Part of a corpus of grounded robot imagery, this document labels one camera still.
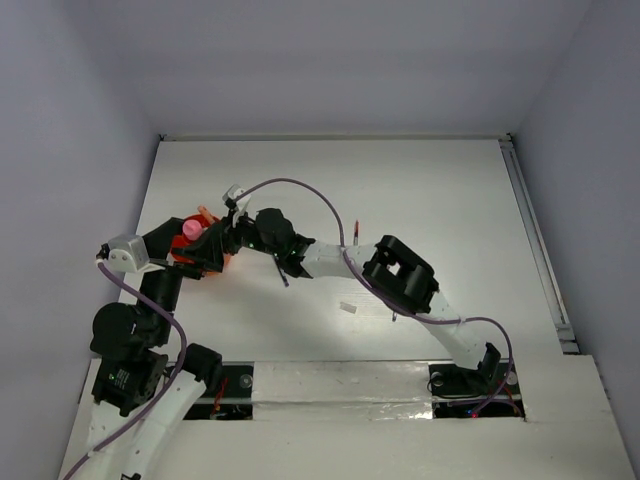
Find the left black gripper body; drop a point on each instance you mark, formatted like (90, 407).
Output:
(202, 262)

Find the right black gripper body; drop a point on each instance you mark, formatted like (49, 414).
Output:
(239, 231)

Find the purple gel pen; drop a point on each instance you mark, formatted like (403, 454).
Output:
(282, 275)

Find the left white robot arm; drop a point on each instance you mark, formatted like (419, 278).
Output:
(149, 376)

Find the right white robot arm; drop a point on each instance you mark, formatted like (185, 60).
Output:
(389, 269)

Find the orange pen holder cup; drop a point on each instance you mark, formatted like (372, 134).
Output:
(189, 252)

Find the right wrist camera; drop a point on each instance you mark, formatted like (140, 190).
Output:
(236, 199)

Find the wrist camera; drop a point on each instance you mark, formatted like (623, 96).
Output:
(236, 199)
(127, 254)

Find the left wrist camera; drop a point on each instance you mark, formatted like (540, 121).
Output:
(127, 254)

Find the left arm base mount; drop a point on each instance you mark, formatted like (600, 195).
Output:
(233, 399)

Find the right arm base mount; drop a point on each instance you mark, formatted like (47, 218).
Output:
(490, 391)

